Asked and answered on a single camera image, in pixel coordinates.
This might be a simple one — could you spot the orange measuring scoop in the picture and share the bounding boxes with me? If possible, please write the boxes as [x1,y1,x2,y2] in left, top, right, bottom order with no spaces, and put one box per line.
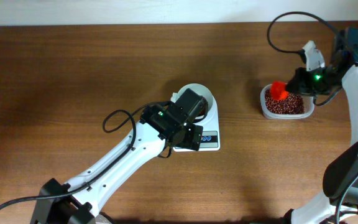
[270,81,289,101]

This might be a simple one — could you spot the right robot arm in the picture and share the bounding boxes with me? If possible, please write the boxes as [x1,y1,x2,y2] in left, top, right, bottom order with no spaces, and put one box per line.
[284,28,358,223]

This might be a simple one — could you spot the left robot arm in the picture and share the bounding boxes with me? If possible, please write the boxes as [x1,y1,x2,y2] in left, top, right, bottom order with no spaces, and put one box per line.
[30,84,214,223]

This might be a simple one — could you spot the white digital kitchen scale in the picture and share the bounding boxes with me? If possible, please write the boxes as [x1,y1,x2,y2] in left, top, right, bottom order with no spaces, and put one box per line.
[193,94,221,152]

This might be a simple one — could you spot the white round bowl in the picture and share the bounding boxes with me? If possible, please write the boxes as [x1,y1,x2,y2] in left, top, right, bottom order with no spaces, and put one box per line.
[171,83,214,113]

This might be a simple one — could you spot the clear plastic food container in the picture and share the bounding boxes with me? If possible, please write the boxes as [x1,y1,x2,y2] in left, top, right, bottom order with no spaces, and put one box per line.
[260,84,314,120]

